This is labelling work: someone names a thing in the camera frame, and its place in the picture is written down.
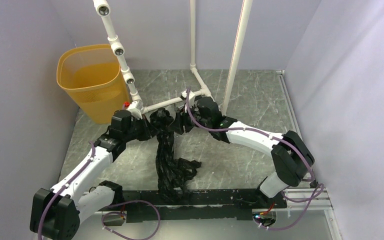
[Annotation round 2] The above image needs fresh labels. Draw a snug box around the yellow plastic trash bin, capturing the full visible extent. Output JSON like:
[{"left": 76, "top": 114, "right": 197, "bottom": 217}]
[{"left": 56, "top": 44, "right": 131, "bottom": 124}]

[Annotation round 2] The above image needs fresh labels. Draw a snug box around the black trash bag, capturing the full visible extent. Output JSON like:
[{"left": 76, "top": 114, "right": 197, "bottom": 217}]
[{"left": 150, "top": 107, "right": 202, "bottom": 203}]

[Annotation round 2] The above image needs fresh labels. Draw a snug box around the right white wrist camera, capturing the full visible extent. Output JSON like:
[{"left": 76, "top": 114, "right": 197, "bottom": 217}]
[{"left": 180, "top": 90, "right": 197, "bottom": 105}]

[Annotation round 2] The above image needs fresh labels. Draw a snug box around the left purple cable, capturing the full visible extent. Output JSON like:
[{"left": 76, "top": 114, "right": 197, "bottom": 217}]
[{"left": 36, "top": 140, "right": 161, "bottom": 240}]

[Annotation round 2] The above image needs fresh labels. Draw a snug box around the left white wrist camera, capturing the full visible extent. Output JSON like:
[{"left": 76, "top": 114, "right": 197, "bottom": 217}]
[{"left": 123, "top": 100, "right": 144, "bottom": 119}]

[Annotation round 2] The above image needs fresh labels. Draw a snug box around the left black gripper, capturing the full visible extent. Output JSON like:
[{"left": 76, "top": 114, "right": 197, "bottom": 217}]
[{"left": 123, "top": 114, "right": 160, "bottom": 142}]

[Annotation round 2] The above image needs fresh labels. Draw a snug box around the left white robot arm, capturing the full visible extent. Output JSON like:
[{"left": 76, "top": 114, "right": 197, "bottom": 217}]
[{"left": 29, "top": 110, "right": 157, "bottom": 240}]

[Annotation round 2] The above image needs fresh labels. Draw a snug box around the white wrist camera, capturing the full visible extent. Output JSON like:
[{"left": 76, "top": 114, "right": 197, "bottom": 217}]
[
  {"left": 180, "top": 90, "right": 197, "bottom": 105},
  {"left": 123, "top": 100, "right": 144, "bottom": 119}
]

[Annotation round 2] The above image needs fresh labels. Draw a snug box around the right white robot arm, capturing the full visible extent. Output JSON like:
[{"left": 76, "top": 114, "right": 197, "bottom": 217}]
[{"left": 170, "top": 97, "right": 315, "bottom": 208}]

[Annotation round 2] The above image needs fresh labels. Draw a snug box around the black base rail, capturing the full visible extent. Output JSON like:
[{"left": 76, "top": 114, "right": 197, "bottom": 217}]
[{"left": 111, "top": 188, "right": 287, "bottom": 223}]

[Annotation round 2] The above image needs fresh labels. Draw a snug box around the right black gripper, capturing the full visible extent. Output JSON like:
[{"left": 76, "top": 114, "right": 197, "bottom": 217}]
[{"left": 168, "top": 102, "right": 212, "bottom": 135}]

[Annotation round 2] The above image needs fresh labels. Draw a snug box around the white PVC pipe frame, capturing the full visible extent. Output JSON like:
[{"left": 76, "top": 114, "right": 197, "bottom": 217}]
[{"left": 93, "top": 0, "right": 253, "bottom": 115}]

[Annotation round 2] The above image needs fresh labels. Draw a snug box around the aluminium side rail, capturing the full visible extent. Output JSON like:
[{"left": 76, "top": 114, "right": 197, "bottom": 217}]
[{"left": 276, "top": 69, "right": 342, "bottom": 240}]

